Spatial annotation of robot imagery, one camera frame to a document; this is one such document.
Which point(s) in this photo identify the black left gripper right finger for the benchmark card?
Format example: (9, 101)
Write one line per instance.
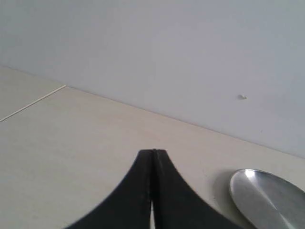
(175, 203)

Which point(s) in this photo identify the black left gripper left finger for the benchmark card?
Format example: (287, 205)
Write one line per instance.
(129, 204)

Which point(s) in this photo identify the round metal plate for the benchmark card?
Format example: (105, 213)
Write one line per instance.
(266, 200)

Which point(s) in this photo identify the small white wall plug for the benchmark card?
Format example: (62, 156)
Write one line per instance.
(242, 97)

